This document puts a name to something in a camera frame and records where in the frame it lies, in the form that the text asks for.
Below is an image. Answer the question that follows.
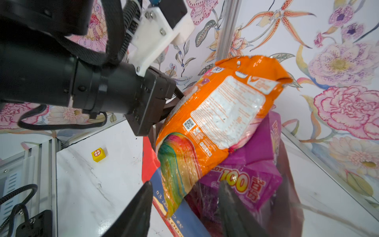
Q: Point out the orange snack pack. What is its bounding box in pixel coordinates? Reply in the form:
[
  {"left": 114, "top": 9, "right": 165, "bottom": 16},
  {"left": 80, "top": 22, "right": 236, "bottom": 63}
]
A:
[{"left": 155, "top": 55, "right": 293, "bottom": 218}]

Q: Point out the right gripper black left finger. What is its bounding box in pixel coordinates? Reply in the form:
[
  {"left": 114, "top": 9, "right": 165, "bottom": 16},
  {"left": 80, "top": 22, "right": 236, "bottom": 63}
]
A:
[{"left": 102, "top": 181, "right": 153, "bottom": 237}]

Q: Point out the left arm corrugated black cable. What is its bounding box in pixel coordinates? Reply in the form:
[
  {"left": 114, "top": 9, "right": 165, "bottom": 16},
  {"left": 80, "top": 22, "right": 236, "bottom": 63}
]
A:
[{"left": 53, "top": 0, "right": 143, "bottom": 67}]

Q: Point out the magenta grape snack bag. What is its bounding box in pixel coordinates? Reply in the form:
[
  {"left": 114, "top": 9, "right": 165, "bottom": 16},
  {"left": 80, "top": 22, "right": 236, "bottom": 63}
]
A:
[{"left": 185, "top": 111, "right": 282, "bottom": 222}]

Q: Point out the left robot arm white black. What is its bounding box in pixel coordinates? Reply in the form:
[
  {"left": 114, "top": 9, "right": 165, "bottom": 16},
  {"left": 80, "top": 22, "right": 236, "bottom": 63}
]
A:
[{"left": 1, "top": 1, "right": 183, "bottom": 136}]

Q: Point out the red white paper bag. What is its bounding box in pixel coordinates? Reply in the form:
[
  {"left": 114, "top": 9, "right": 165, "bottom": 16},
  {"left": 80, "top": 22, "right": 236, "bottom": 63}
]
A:
[{"left": 141, "top": 136, "right": 306, "bottom": 237}]

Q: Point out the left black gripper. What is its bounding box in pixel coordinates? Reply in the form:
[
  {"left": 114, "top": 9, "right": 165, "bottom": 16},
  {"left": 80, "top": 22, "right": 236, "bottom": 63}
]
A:
[{"left": 73, "top": 60, "right": 176, "bottom": 136}]

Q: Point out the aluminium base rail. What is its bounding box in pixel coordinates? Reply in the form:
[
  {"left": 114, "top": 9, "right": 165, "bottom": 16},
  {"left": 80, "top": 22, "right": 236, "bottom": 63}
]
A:
[{"left": 1, "top": 138, "right": 62, "bottom": 237}]

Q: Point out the small yellow square tag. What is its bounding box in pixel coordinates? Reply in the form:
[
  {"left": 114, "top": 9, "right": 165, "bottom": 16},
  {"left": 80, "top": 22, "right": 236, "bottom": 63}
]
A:
[{"left": 91, "top": 148, "right": 106, "bottom": 163}]

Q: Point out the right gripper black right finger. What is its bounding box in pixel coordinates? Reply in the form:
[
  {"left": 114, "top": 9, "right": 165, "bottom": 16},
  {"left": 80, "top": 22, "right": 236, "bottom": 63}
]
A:
[{"left": 218, "top": 181, "right": 268, "bottom": 237}]

